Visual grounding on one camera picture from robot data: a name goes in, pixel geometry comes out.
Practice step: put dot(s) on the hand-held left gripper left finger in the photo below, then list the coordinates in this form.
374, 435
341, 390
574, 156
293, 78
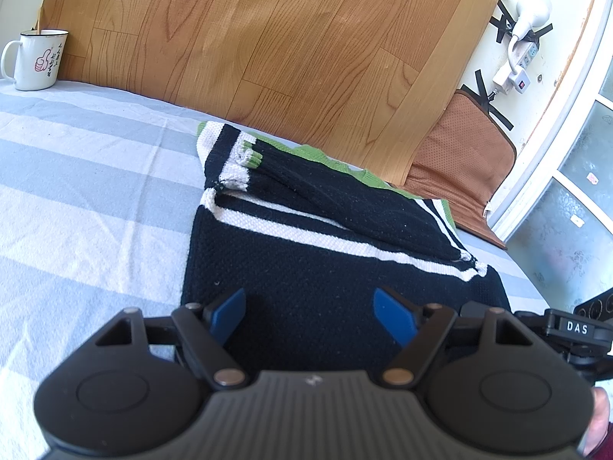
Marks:
230, 314

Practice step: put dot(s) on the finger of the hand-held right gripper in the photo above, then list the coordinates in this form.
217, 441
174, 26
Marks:
471, 310

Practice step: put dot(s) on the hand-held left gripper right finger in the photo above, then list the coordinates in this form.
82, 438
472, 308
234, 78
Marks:
395, 316

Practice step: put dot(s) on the black green knitted sweater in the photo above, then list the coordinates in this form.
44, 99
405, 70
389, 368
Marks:
311, 268

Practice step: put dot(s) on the person's right forearm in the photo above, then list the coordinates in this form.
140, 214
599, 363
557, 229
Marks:
607, 443

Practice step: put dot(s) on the person's right hand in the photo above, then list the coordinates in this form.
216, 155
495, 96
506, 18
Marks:
601, 412

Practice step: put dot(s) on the frosted glass pane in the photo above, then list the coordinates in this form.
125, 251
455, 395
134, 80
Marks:
560, 244
591, 148

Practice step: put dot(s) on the brown perforated cushion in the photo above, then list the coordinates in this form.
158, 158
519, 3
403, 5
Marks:
459, 163

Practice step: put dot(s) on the striped blue white bed sheet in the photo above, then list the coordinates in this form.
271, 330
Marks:
86, 191

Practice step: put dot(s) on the black tape cross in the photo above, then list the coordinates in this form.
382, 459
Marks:
491, 100
503, 19

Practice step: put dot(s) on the white plug adapter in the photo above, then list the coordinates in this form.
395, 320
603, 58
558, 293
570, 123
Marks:
515, 80

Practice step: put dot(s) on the white power strip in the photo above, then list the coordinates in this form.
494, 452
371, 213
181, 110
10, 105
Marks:
527, 52

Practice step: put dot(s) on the black tape strip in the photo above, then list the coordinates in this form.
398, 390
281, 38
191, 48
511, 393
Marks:
539, 32

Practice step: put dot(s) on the white enamel mug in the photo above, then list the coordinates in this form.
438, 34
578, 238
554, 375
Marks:
36, 74

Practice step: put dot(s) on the wooden stick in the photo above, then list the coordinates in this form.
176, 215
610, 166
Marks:
37, 21

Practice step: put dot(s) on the white window frame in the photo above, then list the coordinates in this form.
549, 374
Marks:
550, 120

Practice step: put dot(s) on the wood-grain wall panel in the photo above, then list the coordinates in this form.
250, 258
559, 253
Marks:
239, 33

